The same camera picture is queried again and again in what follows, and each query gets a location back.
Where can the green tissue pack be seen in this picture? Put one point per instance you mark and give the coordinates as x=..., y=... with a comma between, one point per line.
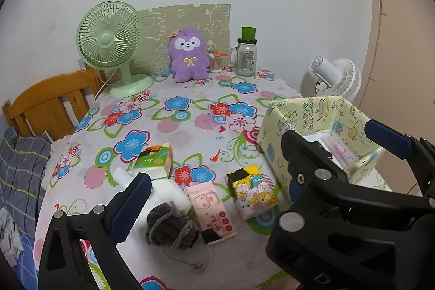
x=153, y=161

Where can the beige door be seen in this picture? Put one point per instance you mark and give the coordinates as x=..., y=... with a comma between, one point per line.
x=394, y=38

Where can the white plastic packet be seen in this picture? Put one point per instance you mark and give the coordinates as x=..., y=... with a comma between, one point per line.
x=121, y=176

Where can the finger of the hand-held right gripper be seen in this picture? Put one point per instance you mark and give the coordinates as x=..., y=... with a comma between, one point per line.
x=340, y=242
x=387, y=138

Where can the wooden bed headboard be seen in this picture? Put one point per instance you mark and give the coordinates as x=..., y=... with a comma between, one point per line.
x=37, y=99

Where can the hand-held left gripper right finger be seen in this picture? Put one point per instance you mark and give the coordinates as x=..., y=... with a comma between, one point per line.
x=295, y=189

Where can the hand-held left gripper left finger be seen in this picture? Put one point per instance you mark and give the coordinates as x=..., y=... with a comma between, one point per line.
x=131, y=205

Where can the purple plush toy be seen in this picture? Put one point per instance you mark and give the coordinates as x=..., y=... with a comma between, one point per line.
x=188, y=62

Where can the yellow tissue pack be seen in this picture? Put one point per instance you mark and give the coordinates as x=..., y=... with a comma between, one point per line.
x=253, y=191

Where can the green desk fan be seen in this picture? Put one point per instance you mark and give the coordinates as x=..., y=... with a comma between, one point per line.
x=108, y=38

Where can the grey plaid pillow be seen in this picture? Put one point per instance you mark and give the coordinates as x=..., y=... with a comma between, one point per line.
x=20, y=167

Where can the cotton swab jar orange lid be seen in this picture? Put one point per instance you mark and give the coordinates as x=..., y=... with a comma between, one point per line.
x=215, y=65

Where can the white clip fan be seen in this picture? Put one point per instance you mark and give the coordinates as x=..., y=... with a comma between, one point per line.
x=343, y=76

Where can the clear plastic packet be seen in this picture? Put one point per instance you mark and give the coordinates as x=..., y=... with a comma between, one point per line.
x=340, y=147

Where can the floral tablecloth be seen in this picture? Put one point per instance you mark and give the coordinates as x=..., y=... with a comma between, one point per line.
x=190, y=127

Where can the pink tissue pack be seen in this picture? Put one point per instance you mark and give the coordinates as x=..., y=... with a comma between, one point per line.
x=210, y=208

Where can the yellow printed storage box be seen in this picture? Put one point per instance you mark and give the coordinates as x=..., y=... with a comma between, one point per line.
x=272, y=140

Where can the white crumpled cloth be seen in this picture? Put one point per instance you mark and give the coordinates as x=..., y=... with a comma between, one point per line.
x=8, y=235

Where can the white towel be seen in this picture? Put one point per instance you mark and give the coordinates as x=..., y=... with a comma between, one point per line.
x=166, y=196

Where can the glass mug jar green lid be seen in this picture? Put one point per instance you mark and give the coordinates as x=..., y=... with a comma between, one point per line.
x=246, y=59

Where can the blue bed sheet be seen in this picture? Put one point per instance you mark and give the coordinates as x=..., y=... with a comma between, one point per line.
x=25, y=259

